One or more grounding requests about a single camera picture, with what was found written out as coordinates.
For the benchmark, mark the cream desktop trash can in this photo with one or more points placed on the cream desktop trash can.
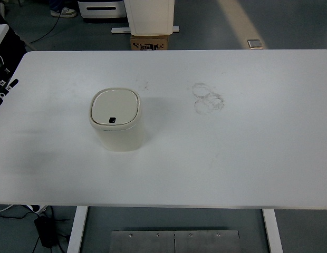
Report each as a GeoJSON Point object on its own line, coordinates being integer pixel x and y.
{"type": "Point", "coordinates": [116, 116]}

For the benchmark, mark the cardboard box with print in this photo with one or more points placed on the cardboard box with print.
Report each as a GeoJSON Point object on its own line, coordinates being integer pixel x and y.
{"type": "Point", "coordinates": [149, 43]}

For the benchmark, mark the white table foot bar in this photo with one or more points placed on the white table foot bar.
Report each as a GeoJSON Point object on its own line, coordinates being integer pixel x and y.
{"type": "Point", "coordinates": [126, 30]}

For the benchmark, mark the large white bin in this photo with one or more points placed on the large white bin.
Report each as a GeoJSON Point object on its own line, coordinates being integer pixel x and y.
{"type": "Point", "coordinates": [150, 17]}

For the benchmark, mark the grey floor socket plate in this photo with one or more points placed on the grey floor socket plate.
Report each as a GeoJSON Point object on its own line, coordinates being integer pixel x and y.
{"type": "Point", "coordinates": [255, 44]}

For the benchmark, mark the white appliance with slot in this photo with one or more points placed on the white appliance with slot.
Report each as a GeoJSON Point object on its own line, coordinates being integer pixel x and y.
{"type": "Point", "coordinates": [102, 9]}

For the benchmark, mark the left white table leg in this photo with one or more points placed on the left white table leg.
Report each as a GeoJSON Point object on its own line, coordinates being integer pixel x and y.
{"type": "Point", "coordinates": [77, 231]}

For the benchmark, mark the white table leg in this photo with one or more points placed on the white table leg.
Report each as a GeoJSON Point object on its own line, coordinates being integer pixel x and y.
{"type": "Point", "coordinates": [77, 231]}
{"type": "Point", "coordinates": [272, 231]}

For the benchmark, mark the white sneaker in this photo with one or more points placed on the white sneaker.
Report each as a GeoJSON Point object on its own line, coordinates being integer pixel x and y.
{"type": "Point", "coordinates": [64, 13]}

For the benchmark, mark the white power strip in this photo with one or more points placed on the white power strip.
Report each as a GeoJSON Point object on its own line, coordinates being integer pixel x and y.
{"type": "Point", "coordinates": [37, 208]}

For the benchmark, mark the black power adapter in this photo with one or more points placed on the black power adapter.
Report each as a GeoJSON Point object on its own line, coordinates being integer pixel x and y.
{"type": "Point", "coordinates": [46, 231]}

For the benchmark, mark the right white table leg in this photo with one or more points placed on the right white table leg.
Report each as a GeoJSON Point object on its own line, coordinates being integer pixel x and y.
{"type": "Point", "coordinates": [272, 231]}

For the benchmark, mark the black and white robot hand resting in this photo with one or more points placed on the black and white robot hand resting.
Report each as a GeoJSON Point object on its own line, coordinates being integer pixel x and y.
{"type": "Point", "coordinates": [5, 80]}

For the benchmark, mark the metal base plate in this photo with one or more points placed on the metal base plate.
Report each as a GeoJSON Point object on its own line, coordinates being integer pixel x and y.
{"type": "Point", "coordinates": [175, 241]}

